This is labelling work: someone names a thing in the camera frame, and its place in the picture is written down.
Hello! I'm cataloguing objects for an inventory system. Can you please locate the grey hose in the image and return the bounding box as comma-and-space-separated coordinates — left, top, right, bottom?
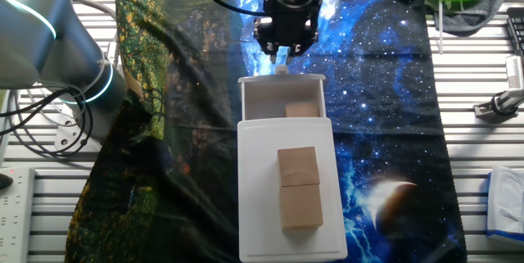
66, 0, 119, 22

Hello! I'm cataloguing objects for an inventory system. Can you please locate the wooden block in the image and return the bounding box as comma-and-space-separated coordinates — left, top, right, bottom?
279, 184, 324, 232
277, 146, 321, 188
284, 101, 320, 119

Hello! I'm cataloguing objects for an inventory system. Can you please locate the white drawer with knob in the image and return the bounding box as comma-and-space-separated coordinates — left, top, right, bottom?
238, 64, 328, 122

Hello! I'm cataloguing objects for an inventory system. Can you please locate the galaxy and forest printed cloth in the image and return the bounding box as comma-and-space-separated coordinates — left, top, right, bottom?
64, 0, 468, 263

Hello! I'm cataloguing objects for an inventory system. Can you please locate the black cable bundle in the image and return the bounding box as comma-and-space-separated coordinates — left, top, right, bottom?
0, 86, 96, 157

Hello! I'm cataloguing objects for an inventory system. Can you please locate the grey fabric bag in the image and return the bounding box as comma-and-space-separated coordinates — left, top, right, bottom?
425, 0, 513, 38

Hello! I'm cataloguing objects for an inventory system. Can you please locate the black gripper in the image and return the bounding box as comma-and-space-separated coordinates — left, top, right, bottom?
253, 0, 323, 66

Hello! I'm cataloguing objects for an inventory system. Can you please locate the brown cardboard piece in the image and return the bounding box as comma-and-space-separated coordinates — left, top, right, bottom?
124, 68, 145, 101

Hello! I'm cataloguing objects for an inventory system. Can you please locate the white drawer cabinet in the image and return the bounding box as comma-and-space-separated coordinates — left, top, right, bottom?
237, 116, 349, 263

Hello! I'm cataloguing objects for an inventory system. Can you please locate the white power strip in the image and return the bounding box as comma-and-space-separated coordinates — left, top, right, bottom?
0, 166, 36, 263

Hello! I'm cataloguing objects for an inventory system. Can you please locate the silver depth camera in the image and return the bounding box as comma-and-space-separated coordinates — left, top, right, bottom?
504, 55, 524, 91

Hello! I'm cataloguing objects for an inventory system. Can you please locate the black keyboard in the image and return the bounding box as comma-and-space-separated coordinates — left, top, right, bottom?
506, 7, 524, 56

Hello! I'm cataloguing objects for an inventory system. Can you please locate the blue white tissue pack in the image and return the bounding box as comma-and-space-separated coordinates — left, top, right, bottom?
486, 165, 524, 247

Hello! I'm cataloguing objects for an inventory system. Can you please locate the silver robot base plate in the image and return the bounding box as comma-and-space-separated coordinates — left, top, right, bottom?
54, 102, 103, 152

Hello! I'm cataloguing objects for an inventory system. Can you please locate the metal camera stand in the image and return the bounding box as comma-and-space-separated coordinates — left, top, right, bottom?
473, 88, 524, 120

